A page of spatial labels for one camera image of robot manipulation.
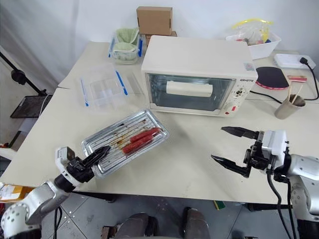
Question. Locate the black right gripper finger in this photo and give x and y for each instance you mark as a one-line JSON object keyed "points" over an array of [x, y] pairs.
{"points": [[239, 132], [234, 166]]}

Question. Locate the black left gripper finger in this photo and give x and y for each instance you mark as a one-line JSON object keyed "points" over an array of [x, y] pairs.
{"points": [[99, 151], [96, 159]]}

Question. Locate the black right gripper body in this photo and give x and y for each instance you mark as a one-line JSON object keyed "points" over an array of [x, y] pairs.
{"points": [[258, 156]]}

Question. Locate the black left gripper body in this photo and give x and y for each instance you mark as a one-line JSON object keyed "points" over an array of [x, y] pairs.
{"points": [[81, 170]]}

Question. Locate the silver metal baking tray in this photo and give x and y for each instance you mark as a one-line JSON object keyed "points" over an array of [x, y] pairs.
{"points": [[117, 132]]}

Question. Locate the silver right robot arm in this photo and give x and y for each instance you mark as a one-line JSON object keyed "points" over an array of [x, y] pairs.
{"points": [[302, 169]]}

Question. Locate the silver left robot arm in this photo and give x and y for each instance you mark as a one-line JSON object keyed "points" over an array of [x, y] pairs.
{"points": [[37, 199]]}

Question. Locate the red sausage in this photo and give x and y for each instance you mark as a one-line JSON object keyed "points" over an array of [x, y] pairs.
{"points": [[137, 145], [145, 134]]}

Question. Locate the glass toaster oven door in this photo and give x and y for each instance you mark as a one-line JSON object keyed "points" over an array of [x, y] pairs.
{"points": [[189, 102]]}

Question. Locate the cream toaster oven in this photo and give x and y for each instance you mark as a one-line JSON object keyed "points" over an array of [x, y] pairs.
{"points": [[197, 54]]}

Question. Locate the green yellow sponge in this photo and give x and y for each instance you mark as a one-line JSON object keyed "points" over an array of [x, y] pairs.
{"points": [[219, 204]]}

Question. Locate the beige paper cup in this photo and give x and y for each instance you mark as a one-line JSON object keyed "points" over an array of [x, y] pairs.
{"points": [[286, 109]]}

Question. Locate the black table tennis paddle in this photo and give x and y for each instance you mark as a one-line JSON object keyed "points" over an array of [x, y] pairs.
{"points": [[270, 77]]}

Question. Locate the wooden stick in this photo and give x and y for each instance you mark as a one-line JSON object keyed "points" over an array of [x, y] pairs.
{"points": [[289, 93], [297, 94]]}

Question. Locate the clear box with blue clips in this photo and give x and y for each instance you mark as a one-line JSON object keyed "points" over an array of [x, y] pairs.
{"points": [[104, 87]]}

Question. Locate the dark rounded shape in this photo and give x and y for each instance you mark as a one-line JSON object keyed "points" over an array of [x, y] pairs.
{"points": [[197, 224], [135, 225]]}

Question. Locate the yellow packaging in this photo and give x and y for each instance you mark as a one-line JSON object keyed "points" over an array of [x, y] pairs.
{"points": [[12, 193]]}

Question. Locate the white power strip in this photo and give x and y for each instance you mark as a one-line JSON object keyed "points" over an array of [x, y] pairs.
{"points": [[289, 61]]}

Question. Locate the white plastic bin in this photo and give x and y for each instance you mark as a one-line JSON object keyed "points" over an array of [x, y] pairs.
{"points": [[264, 48]]}

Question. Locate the clear bag with yellow zip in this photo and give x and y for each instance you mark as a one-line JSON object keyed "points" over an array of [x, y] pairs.
{"points": [[251, 31]]}

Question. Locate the clear container with green cloth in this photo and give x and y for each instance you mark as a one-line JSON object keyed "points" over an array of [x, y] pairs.
{"points": [[124, 47]]}

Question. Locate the large brown cardboard box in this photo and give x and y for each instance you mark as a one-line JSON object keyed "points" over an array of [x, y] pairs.
{"points": [[154, 20]]}

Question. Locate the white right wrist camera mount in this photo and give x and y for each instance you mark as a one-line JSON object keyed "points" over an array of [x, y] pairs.
{"points": [[275, 144]]}

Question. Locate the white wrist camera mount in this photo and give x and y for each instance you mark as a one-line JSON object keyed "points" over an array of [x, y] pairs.
{"points": [[275, 144], [61, 155]]}

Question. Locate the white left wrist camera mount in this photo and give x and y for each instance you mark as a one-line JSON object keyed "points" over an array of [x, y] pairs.
{"points": [[61, 155]]}

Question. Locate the black table frame bar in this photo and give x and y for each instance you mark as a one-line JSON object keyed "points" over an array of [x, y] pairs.
{"points": [[269, 207]]}

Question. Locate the black stand base plate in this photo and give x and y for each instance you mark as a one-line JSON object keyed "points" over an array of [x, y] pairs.
{"points": [[28, 107]]}

